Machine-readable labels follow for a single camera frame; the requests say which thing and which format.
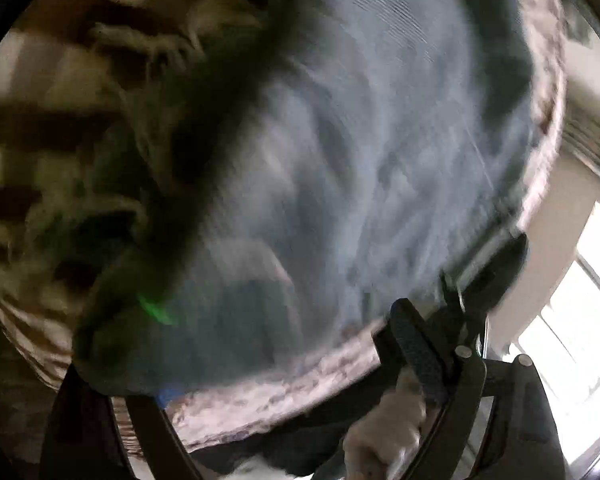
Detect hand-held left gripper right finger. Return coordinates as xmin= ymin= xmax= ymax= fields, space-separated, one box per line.
xmin=371 ymin=298 xmax=567 ymax=480

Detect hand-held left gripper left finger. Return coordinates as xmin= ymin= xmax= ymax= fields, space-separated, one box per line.
xmin=39 ymin=366 xmax=205 ymax=480

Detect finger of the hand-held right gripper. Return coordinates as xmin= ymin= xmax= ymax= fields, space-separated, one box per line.
xmin=439 ymin=232 xmax=529 ymax=322

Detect blue denim pants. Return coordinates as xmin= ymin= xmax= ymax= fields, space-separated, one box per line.
xmin=72 ymin=0 xmax=537 ymax=397

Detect white fluffy cloth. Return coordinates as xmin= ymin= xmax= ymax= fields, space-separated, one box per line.
xmin=342 ymin=367 xmax=431 ymax=480

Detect bright window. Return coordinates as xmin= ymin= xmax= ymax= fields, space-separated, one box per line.
xmin=485 ymin=202 xmax=600 ymax=466

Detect dark cloth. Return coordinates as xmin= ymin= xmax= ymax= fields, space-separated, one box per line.
xmin=192 ymin=375 xmax=406 ymax=478

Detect brown checkered fringed blanket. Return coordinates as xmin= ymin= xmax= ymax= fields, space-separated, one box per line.
xmin=0 ymin=0 xmax=261 ymax=321

